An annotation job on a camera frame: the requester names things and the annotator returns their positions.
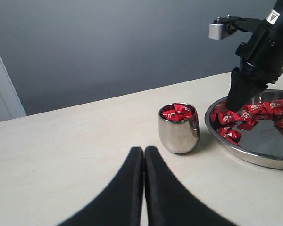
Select stainless steel cup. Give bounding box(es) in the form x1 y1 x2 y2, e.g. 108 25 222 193
158 102 200 154

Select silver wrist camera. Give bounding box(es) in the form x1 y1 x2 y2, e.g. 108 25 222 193
208 15 240 40

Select red candy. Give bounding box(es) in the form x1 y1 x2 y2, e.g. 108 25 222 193
263 99 283 116
217 127 241 145
218 110 240 125
161 103 194 121

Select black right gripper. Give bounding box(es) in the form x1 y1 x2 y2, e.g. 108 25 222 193
225 0 283 111

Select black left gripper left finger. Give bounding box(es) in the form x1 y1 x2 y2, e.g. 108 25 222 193
60 147 143 226

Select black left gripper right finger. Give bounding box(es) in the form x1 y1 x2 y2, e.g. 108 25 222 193
144 146 235 226

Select round stainless steel plate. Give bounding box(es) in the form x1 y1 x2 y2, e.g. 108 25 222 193
205 97 283 170

